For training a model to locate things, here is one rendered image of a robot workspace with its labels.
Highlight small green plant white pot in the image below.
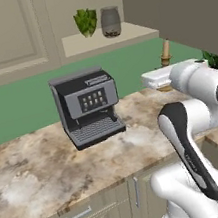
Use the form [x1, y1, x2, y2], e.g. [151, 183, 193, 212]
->
[200, 47, 218, 74]

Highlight silver drawer handle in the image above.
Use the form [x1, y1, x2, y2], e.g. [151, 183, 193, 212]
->
[63, 204, 95, 218]

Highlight grey glass jar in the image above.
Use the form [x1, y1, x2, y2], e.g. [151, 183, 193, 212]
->
[97, 4, 125, 41]

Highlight silver cabinet door handle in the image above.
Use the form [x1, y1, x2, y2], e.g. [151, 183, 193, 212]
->
[130, 175, 144, 210]

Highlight taupe wall cabinet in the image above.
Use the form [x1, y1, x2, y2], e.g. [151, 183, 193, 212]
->
[120, 0, 218, 76]

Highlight tan wooden candlestick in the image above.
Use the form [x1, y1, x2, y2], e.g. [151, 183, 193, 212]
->
[149, 38, 180, 94]

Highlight green plant in white pot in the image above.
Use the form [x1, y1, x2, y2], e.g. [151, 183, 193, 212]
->
[71, 6, 102, 40]

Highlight beige base cabinet door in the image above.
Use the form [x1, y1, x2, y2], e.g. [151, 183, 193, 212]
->
[125, 168, 169, 218]

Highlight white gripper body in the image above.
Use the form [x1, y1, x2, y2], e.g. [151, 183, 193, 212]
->
[140, 65, 176, 93]

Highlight beige open shelf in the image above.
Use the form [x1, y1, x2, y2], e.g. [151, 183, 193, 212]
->
[59, 16, 163, 66]

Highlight grey black coffee machine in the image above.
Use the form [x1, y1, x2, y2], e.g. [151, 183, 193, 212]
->
[46, 62, 130, 155]

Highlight beige wall cabinet door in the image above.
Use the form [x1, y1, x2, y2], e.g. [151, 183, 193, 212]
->
[0, 0, 65, 90]

